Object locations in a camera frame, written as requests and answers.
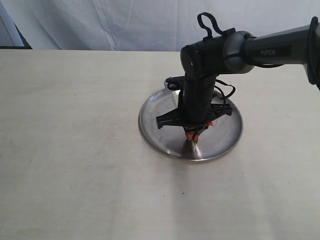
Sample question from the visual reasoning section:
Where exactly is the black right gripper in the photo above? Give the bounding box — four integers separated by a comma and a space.
156, 75, 232, 143

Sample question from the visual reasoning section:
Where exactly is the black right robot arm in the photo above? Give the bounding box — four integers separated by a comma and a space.
156, 13, 320, 143

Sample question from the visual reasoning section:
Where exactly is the round stainless steel plate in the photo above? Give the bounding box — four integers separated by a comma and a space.
138, 89, 244, 162

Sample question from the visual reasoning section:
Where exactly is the white backdrop cloth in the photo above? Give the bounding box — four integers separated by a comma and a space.
0, 0, 320, 52

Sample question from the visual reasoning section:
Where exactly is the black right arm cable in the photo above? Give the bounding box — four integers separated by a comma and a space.
212, 79, 237, 106

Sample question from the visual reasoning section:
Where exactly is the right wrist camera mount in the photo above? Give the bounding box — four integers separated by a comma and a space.
164, 75, 185, 91

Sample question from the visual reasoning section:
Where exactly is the dark frame behind table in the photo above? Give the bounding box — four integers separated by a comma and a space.
0, 9, 34, 50

